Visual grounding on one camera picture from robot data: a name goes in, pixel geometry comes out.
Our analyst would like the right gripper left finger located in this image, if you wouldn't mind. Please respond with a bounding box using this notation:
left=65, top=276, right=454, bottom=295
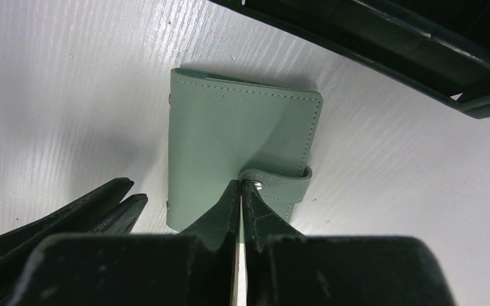
left=8, top=180, right=241, bottom=305

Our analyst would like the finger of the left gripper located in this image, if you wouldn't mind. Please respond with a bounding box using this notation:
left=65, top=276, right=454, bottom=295
left=0, top=177, right=134, bottom=259
left=88, top=194, right=148, bottom=235

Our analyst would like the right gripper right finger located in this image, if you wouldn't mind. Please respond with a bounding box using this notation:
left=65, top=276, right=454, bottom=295
left=241, top=180, right=455, bottom=305

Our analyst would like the green leather card holder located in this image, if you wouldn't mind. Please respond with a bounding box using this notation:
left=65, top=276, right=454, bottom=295
left=167, top=68, right=323, bottom=231

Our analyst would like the black plastic bin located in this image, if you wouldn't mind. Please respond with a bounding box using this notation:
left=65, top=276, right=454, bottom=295
left=220, top=0, right=490, bottom=119

